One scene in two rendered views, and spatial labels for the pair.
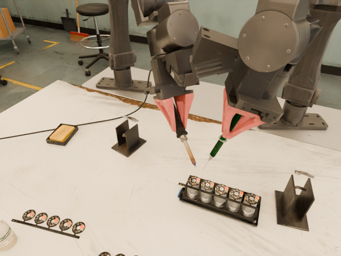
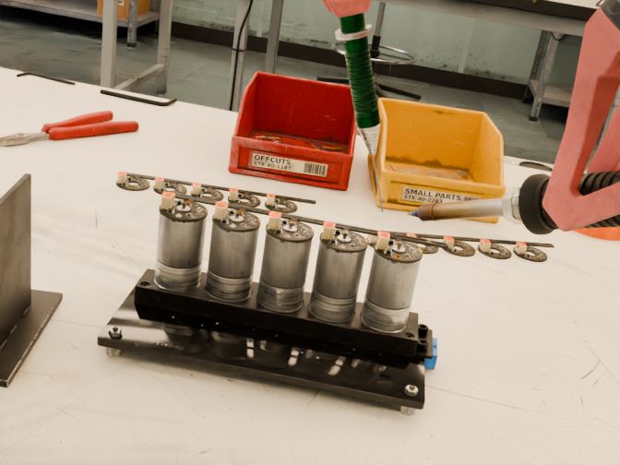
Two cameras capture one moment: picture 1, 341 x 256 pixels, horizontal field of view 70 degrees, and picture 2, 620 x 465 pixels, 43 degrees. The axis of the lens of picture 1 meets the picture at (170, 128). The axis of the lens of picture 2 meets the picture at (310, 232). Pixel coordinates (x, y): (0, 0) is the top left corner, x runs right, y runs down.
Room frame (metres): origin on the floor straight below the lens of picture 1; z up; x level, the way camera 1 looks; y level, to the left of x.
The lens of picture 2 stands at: (0.65, -0.20, 0.97)
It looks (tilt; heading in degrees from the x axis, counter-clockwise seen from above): 24 degrees down; 162
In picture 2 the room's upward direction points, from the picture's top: 9 degrees clockwise
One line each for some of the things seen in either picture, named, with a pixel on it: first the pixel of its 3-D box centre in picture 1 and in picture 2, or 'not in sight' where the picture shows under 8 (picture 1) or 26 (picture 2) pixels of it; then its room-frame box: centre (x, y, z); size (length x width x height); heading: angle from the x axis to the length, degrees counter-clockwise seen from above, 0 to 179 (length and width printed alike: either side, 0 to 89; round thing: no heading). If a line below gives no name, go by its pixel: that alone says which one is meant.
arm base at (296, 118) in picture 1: (293, 111); not in sight; (0.59, -0.36, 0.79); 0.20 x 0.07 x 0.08; 89
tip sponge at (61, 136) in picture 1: (62, 133); not in sight; (0.53, 0.30, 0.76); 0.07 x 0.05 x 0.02; 168
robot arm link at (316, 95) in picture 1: (301, 93); not in sight; (0.58, -0.36, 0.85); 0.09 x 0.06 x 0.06; 53
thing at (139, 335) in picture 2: (219, 199); (269, 340); (0.31, -0.11, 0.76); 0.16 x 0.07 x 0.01; 68
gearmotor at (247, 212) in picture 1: (248, 206); (180, 252); (0.28, -0.15, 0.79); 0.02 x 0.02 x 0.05
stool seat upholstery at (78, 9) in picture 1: (93, 7); not in sight; (2.66, 0.77, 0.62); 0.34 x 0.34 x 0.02
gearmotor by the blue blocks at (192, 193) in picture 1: (193, 188); (389, 292); (0.32, -0.05, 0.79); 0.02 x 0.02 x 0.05
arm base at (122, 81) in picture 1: (123, 75); not in sight; (0.82, 0.17, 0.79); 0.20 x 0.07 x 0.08; 79
